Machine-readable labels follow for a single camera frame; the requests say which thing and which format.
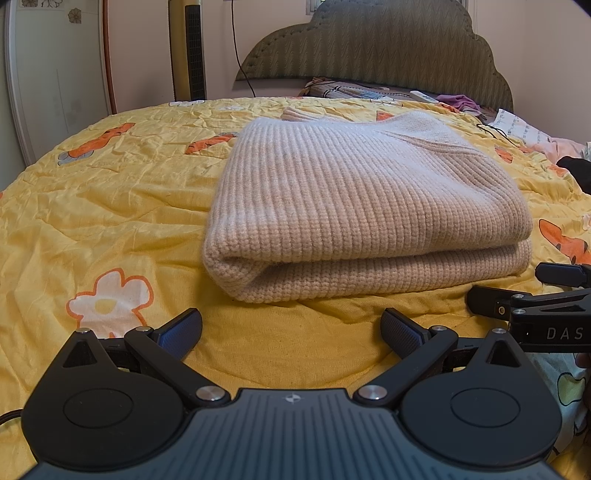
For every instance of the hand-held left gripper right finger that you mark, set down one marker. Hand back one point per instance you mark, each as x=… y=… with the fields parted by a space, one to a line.
x=401 y=332

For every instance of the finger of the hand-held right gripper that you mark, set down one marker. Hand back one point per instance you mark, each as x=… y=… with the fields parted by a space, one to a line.
x=561 y=274
x=491 y=302

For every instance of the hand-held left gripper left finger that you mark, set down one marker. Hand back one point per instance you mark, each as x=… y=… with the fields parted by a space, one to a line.
x=182 y=330

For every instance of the person's right hand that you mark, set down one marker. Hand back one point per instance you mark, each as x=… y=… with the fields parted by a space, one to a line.
x=583 y=361

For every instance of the dark cloth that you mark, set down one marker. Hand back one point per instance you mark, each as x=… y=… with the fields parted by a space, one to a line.
x=577 y=173

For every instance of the light pink cloth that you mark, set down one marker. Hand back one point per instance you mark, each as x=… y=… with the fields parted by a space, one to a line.
x=558 y=148

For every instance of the yellow carrot print quilt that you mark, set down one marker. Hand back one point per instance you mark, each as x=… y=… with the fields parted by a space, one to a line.
x=115 y=207

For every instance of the white patterned pillow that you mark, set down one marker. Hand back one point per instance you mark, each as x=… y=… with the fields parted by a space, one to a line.
x=517 y=127

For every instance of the purple cloth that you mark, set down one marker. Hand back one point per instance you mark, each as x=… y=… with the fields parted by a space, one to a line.
x=457 y=102

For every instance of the white remote control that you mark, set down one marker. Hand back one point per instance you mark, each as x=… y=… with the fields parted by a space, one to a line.
x=422 y=97

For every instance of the plaid pillow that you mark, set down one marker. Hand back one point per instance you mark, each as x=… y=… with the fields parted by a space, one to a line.
x=351 y=88

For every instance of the gold tower fan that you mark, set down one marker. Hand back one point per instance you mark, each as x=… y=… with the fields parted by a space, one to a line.
x=187 y=50

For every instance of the white wardrobe door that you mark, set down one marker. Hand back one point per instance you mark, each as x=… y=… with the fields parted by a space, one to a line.
x=55 y=78

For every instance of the olive padded headboard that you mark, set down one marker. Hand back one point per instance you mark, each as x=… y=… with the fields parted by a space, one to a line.
x=383 y=41

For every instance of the window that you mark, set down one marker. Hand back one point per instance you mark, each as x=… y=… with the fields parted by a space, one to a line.
x=314 y=4

